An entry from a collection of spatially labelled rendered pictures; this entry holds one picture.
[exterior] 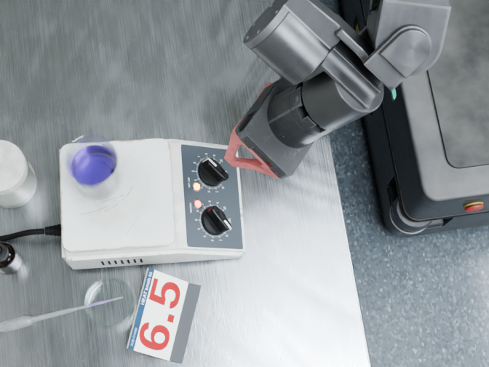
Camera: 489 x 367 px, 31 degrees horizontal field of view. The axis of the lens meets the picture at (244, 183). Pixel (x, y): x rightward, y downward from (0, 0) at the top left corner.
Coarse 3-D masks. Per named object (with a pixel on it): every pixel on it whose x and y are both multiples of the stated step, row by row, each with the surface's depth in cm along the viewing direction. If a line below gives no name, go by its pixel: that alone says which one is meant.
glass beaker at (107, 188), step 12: (72, 144) 89; (84, 144) 91; (96, 144) 92; (108, 144) 90; (72, 156) 91; (120, 168) 93; (108, 180) 89; (120, 180) 94; (84, 192) 92; (96, 192) 91; (108, 192) 93
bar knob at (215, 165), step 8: (208, 160) 99; (200, 168) 100; (208, 168) 99; (216, 168) 99; (200, 176) 99; (208, 176) 100; (216, 176) 100; (224, 176) 99; (208, 184) 100; (216, 184) 100
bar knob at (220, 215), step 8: (208, 208) 98; (216, 208) 98; (208, 216) 98; (216, 216) 97; (224, 216) 98; (208, 224) 98; (216, 224) 98; (224, 224) 98; (208, 232) 98; (216, 232) 98
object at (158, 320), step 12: (156, 276) 99; (156, 288) 98; (168, 288) 100; (180, 288) 101; (156, 300) 98; (168, 300) 99; (144, 312) 97; (156, 312) 98; (168, 312) 99; (144, 324) 97; (156, 324) 98; (168, 324) 99; (144, 336) 97; (156, 336) 98; (168, 336) 99; (144, 348) 97; (156, 348) 98
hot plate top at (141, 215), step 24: (120, 144) 97; (144, 144) 97; (168, 144) 97; (144, 168) 96; (168, 168) 96; (72, 192) 95; (120, 192) 95; (144, 192) 95; (168, 192) 96; (72, 216) 94; (96, 216) 94; (120, 216) 95; (144, 216) 95; (168, 216) 95; (72, 240) 94; (96, 240) 94; (120, 240) 94; (144, 240) 94; (168, 240) 94
